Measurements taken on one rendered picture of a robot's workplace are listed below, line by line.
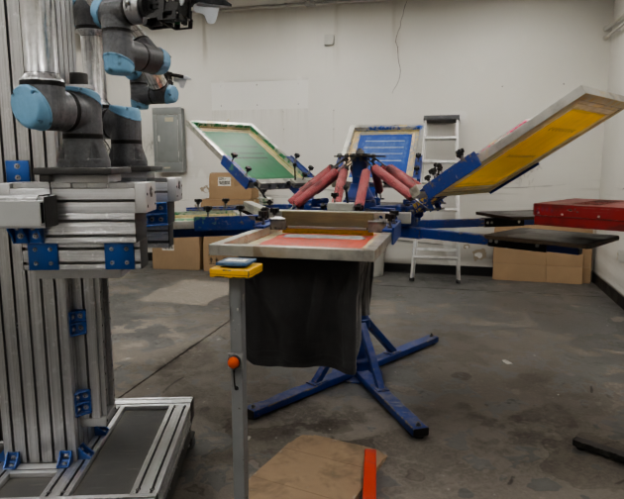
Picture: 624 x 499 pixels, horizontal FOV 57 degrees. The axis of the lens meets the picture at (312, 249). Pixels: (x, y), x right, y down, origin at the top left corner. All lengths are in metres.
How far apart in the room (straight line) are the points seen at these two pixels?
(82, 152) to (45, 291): 0.54
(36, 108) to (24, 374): 0.95
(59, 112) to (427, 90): 5.25
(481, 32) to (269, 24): 2.36
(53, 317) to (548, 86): 5.56
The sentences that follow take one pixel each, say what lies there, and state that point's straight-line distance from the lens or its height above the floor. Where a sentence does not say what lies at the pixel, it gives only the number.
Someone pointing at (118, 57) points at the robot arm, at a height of 1.54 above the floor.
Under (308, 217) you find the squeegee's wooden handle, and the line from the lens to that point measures 2.50.
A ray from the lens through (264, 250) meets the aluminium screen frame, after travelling 1.95.
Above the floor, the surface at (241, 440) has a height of 0.38.
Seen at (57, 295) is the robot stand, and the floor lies 0.83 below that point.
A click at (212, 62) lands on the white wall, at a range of 7.24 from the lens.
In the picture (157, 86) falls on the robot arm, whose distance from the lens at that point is 2.54.
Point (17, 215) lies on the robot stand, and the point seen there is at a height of 1.13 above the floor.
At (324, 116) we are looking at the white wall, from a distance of 6.74.
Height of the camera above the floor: 1.28
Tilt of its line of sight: 9 degrees down
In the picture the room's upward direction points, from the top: straight up
